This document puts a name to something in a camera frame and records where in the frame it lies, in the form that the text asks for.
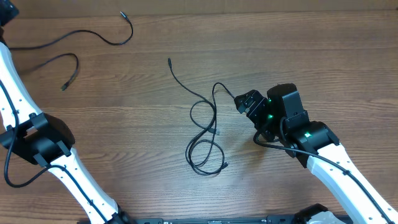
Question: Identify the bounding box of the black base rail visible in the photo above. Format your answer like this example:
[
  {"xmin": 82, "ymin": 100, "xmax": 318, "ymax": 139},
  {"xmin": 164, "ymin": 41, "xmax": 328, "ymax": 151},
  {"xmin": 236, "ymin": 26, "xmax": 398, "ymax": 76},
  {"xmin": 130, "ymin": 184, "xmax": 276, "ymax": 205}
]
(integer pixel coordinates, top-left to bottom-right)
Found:
[{"xmin": 133, "ymin": 215, "xmax": 294, "ymax": 224}]

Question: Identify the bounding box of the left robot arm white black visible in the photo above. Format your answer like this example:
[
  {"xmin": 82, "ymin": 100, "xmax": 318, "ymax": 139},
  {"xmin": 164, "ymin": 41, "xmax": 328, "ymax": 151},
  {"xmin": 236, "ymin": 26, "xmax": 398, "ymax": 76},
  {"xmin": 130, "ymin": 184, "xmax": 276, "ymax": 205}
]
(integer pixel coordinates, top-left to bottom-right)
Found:
[{"xmin": 1, "ymin": 40, "xmax": 133, "ymax": 223}]

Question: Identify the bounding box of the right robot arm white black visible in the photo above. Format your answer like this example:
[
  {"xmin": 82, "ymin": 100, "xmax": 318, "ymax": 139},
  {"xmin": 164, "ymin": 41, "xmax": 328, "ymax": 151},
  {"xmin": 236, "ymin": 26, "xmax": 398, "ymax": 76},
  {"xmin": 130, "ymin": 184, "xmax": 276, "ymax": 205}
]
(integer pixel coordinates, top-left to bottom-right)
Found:
[{"xmin": 234, "ymin": 83, "xmax": 397, "ymax": 223}]

